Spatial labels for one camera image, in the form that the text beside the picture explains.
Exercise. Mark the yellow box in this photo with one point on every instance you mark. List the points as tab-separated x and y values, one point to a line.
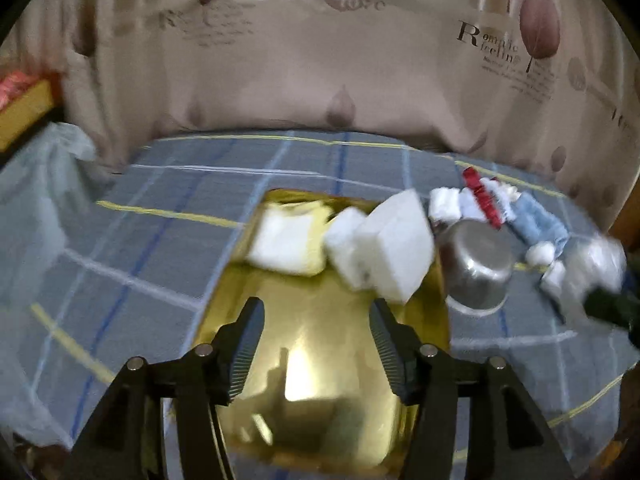
27	107

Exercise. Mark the shiny gold tray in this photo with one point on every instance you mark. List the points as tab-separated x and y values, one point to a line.
310	310

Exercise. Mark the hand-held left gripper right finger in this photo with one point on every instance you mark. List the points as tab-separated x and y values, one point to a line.
392	360

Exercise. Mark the red bag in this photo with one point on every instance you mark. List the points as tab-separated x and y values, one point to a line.
15	85

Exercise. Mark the white plush ball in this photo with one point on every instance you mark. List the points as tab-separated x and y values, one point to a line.
595	260

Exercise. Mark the translucent plastic sheet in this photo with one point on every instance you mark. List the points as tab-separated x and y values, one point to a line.
35	200

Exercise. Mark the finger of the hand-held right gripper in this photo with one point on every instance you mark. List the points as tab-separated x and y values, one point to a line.
612	310

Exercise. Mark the small white foam block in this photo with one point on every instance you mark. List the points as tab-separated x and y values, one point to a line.
345	240

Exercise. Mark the steel bowl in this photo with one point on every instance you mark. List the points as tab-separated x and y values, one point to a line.
475	265

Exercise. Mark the white fluffy cloth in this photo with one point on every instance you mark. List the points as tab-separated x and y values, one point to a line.
445	205

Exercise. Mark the beige printed curtain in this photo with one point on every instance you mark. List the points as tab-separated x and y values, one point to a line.
325	60

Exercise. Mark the large white foam block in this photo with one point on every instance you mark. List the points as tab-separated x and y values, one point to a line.
395	247

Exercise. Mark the red and white plush toy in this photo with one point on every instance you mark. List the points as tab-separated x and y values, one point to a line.
480	197

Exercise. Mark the grey plaid bedsheet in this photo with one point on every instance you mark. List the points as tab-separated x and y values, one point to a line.
165	240

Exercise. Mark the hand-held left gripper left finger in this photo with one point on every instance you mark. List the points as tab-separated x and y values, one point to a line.
245	355

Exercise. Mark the light blue towel cloth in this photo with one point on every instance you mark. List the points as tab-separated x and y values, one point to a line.
537	227

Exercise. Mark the flat white foam piece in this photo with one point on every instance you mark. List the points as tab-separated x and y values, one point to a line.
285	242

